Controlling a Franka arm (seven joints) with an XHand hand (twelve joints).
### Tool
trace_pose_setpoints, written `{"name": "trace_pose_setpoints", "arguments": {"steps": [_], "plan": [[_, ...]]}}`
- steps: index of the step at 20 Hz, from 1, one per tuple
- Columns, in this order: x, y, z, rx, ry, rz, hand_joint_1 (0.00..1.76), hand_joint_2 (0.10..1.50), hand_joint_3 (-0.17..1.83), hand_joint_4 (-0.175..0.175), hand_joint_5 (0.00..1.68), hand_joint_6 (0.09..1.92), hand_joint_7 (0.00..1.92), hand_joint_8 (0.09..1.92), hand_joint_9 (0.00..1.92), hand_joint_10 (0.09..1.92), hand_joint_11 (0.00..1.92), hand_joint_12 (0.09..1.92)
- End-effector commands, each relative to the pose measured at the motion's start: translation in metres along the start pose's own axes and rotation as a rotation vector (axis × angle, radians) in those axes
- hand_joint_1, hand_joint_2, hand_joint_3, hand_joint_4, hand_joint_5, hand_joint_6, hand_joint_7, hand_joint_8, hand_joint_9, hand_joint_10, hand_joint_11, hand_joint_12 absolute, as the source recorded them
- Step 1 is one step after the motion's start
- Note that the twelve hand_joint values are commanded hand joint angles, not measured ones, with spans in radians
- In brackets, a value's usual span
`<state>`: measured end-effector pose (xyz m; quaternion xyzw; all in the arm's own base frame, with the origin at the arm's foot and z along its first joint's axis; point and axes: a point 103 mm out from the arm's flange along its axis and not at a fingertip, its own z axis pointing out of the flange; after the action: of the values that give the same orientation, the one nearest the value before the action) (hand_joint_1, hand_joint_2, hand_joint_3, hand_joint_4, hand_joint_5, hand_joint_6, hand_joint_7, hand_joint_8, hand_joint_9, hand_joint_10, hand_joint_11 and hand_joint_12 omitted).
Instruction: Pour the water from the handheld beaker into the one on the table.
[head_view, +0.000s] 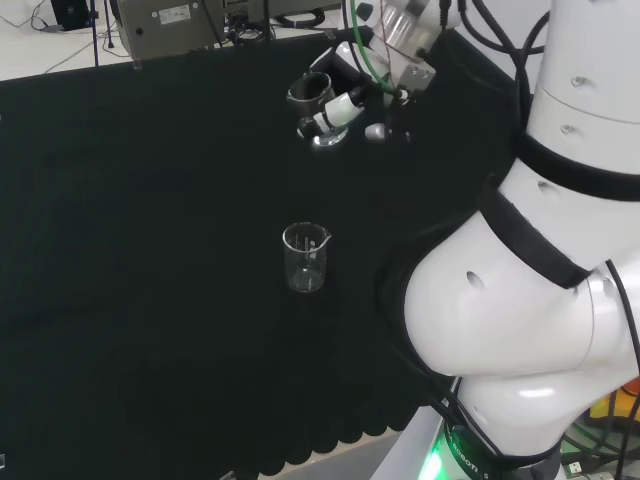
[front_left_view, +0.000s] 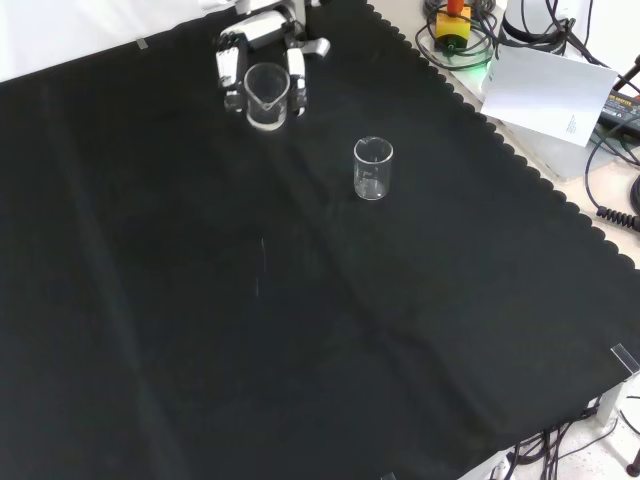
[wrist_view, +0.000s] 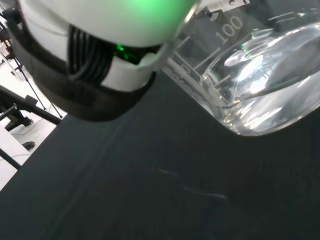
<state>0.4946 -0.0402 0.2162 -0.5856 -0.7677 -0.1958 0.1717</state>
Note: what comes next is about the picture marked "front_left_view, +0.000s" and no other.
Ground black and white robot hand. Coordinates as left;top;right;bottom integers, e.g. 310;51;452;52
215;8;332;118

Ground clear glass beaker with spout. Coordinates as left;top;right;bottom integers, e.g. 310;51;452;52
243;62;291;133

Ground small clear glass beaker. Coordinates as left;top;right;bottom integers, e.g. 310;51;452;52
353;135;395;203

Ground yellow stop button box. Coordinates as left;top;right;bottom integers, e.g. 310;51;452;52
433;0;472;54

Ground black bench cloth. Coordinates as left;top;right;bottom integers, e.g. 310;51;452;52
0;0;640;480

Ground white paper sheet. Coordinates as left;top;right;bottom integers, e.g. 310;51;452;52
479;44;620;149

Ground pale grey board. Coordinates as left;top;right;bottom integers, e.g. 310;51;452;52
492;117;604;182

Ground black power adapter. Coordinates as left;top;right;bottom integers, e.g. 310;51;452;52
596;85;640;130

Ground white table leg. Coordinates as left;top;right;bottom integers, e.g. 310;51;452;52
597;372;640;427

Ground black cable loop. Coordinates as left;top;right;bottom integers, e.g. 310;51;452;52
414;0;497;71

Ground thin black cable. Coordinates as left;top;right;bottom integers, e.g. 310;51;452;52
583;124;640;214

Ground black coiled cable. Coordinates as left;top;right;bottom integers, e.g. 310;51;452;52
595;203;640;231

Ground black floor cables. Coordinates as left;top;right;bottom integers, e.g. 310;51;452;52
492;394;640;480

